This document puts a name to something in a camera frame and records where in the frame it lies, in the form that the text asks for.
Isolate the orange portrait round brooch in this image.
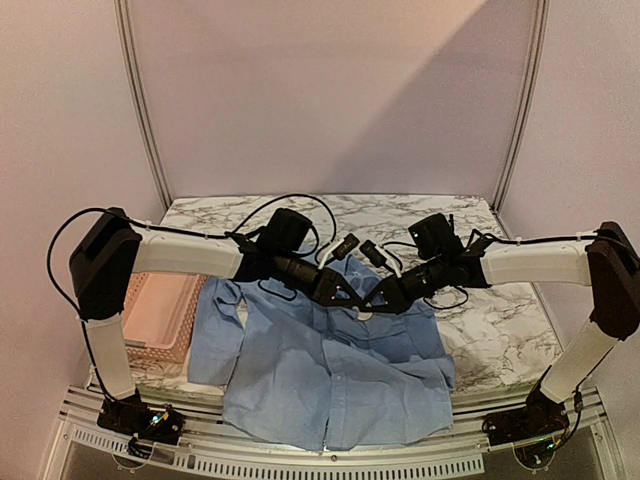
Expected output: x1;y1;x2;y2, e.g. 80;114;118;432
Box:
356;311;374;322

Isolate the blue button-up shirt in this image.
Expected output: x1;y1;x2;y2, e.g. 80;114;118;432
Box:
188;278;455;451

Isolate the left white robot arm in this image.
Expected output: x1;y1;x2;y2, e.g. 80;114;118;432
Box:
69;208;360;434

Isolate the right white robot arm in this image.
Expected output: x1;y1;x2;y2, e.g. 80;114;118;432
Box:
359;214;639;436

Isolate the pink plastic basket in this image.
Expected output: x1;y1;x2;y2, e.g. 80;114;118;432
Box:
122;272;207;363

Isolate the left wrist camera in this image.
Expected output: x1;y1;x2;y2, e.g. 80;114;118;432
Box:
316;233;360;269

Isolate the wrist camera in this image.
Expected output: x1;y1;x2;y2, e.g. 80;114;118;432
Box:
316;233;360;269
359;240;403;277

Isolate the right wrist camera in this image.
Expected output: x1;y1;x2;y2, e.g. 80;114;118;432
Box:
359;240;403;277

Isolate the upright black frame box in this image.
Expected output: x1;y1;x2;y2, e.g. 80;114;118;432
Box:
447;214;457;238

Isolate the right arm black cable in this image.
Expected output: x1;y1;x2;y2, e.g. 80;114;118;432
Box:
382;229;601;311

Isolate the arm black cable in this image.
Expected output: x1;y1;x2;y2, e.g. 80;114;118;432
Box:
45;193;339;396
382;229;601;311

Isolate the open black frame box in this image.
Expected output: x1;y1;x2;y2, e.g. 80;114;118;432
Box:
465;229;495;252

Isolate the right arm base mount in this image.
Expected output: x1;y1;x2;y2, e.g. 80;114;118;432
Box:
482;391;584;469

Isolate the aluminium front rail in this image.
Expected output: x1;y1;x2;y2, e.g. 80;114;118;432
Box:
57;384;609;476

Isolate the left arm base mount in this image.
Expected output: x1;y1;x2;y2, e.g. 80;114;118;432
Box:
97;393;185;460

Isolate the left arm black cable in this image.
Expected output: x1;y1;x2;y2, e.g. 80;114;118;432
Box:
45;193;339;396

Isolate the right aluminium corner post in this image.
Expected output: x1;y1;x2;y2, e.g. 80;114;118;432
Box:
490;0;550;216

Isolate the aluminium corner post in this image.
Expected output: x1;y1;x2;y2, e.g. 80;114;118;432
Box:
114;0;173;211
490;0;550;216

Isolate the left aluminium corner post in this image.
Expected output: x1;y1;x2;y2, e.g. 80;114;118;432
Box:
114;0;173;211

